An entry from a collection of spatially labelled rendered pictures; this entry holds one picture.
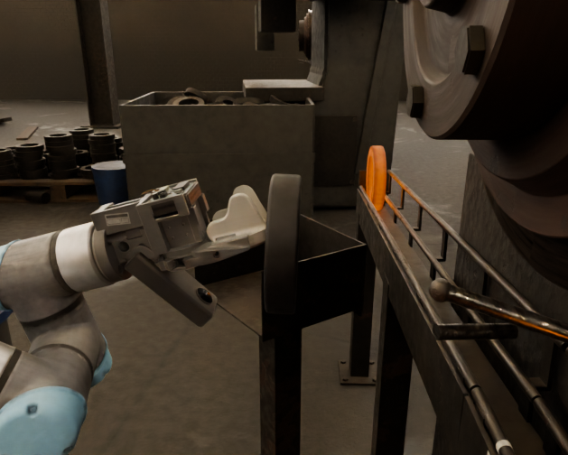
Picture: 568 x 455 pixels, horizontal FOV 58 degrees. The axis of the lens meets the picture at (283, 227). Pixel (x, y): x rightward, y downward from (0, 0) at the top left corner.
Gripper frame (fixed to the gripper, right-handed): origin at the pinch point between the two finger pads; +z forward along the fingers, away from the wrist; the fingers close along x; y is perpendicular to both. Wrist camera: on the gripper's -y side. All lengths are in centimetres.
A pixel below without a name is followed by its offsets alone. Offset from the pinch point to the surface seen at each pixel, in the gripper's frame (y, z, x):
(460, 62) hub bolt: 14.7, 14.1, -27.1
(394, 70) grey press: -7, 56, 274
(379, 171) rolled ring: -17, 18, 83
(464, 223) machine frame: -15.5, 25.5, 27.8
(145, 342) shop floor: -66, -75, 109
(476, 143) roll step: 7.4, 17.8, -14.1
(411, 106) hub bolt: 11.7, 13.3, -16.0
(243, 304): -21.2, -14.4, 27.9
